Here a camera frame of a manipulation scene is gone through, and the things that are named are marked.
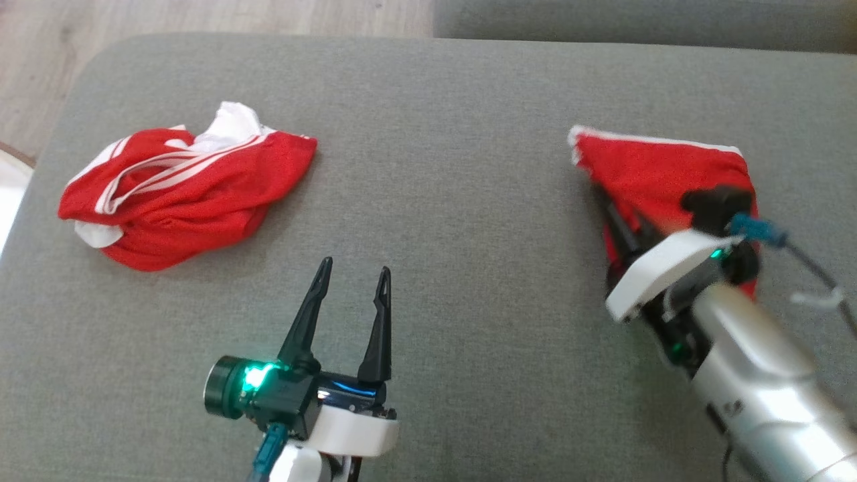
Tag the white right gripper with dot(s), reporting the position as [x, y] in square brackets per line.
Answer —
[663, 268]

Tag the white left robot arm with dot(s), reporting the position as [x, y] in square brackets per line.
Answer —
[298, 465]

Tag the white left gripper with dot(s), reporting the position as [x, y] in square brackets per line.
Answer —
[288, 398]

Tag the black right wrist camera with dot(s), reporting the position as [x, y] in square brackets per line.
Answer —
[716, 204]

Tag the small grey fabric sofa cushion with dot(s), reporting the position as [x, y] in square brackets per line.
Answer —
[636, 20]

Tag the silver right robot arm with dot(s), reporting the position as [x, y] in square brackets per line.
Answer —
[770, 381]

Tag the red shorts with white stripes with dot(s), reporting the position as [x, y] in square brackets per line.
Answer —
[643, 167]

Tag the red Bulls 23 jersey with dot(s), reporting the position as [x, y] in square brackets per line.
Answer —
[187, 201]

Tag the white floor rug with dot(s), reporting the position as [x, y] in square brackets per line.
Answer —
[10, 194]

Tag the large grey fabric sofa seat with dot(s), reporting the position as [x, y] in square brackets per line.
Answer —
[469, 201]

